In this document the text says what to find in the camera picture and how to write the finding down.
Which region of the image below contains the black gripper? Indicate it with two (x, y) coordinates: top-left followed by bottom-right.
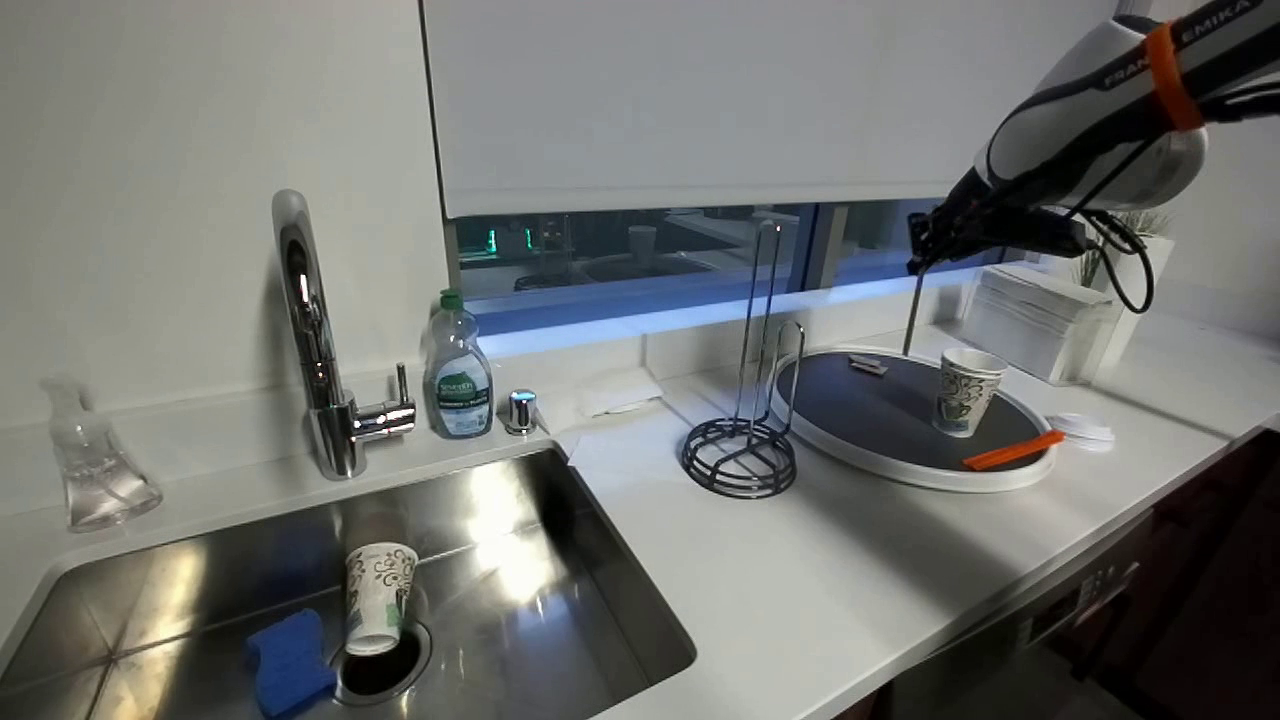
(902, 167), (1092, 281)

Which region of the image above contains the round black tray white rim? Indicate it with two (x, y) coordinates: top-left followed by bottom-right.
(762, 344), (1061, 498)

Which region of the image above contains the white napkin holder box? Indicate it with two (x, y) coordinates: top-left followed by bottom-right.
(961, 236), (1175, 388)

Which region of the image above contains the patterned paper cup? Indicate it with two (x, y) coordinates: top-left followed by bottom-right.
(928, 342), (1002, 444)
(339, 535), (422, 665)

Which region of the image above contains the white roller blind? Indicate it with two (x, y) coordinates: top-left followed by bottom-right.
(419, 0), (1128, 225)

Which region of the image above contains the window pane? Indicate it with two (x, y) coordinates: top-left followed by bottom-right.
(447, 198), (1007, 342)

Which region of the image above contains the dark cabinet front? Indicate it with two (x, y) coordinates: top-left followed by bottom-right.
(834, 429), (1280, 720)

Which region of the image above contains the small metal sink stopper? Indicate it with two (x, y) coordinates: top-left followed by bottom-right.
(495, 386), (544, 441)

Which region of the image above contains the green dish soap bottle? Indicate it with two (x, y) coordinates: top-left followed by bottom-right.
(419, 284), (498, 444)

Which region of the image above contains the steel kitchen sink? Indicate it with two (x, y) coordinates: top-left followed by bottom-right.
(0, 444), (698, 720)

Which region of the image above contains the chrome faucet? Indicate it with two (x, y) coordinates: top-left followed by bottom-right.
(269, 183), (419, 483)

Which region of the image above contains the blue sponge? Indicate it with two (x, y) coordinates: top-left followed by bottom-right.
(244, 604), (339, 720)

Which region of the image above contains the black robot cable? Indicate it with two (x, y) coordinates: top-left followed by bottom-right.
(1075, 124), (1158, 319)

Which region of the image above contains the orange cable strap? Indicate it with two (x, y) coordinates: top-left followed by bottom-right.
(1141, 16), (1210, 137)

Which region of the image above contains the black wire paper towel holder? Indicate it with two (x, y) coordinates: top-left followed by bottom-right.
(677, 211), (809, 504)

